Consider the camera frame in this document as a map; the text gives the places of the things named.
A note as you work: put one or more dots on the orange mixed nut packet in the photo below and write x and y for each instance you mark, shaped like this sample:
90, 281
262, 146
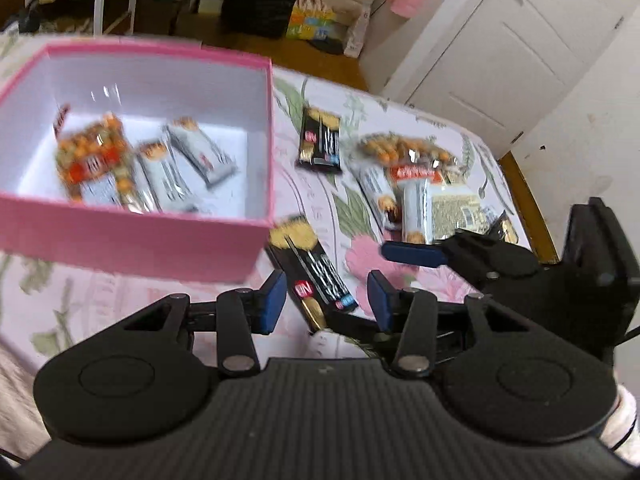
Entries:
92, 160
400, 152

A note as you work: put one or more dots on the black snack packet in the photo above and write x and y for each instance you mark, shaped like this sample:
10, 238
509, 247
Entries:
320, 142
315, 270

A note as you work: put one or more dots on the colourful cardboard box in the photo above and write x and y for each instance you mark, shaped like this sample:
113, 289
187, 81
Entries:
317, 17

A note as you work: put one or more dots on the floral bed sheet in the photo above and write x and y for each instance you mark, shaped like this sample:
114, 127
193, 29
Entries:
320, 200

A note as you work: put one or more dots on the dark snack packet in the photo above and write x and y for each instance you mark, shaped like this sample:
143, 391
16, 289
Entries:
505, 230

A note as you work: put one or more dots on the tall white box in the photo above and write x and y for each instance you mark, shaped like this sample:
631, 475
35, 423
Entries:
357, 30

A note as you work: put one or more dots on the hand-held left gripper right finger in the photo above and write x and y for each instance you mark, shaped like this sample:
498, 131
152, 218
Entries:
379, 302

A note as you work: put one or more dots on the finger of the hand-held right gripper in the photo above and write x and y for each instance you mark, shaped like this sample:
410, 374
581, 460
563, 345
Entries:
415, 254
352, 326

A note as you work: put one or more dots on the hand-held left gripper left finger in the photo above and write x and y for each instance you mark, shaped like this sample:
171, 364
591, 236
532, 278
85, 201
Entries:
272, 305

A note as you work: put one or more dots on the white door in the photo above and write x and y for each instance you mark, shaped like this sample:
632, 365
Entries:
520, 50

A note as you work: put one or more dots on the white snack bar packet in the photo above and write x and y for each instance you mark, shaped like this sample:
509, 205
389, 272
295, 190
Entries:
162, 180
200, 152
417, 212
377, 195

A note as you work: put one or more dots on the person's right forearm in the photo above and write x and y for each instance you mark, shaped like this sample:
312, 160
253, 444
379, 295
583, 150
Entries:
622, 417

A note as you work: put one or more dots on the pink cardboard box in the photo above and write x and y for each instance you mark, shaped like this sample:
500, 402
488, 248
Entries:
130, 240

